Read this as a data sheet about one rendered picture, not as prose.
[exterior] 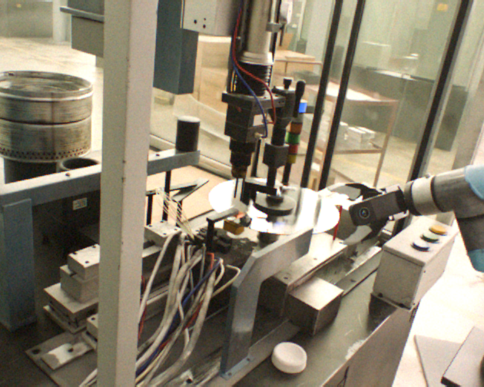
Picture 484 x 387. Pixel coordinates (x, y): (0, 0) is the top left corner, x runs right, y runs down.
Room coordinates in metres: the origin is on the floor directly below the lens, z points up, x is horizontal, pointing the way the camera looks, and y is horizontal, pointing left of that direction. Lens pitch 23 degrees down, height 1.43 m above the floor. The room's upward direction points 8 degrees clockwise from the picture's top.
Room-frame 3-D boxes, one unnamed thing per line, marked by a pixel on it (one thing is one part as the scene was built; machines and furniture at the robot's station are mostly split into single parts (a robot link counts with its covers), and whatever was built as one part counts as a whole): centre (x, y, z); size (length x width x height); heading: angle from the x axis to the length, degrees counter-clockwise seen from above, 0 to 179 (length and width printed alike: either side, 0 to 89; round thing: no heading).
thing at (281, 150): (1.05, -0.06, 1.17); 0.06 x 0.05 x 0.20; 135
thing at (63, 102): (1.43, 0.65, 0.93); 0.31 x 0.31 x 0.36
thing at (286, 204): (1.12, -0.08, 0.96); 0.11 x 0.11 x 0.03
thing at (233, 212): (0.97, 0.03, 0.95); 0.10 x 0.03 x 0.07; 144
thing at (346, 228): (1.36, -0.33, 0.82); 0.18 x 0.18 x 0.15; 54
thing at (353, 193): (1.01, -0.24, 1.06); 0.09 x 0.06 x 0.03; 46
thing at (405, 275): (1.17, -0.50, 0.82); 0.28 x 0.11 x 0.15; 144
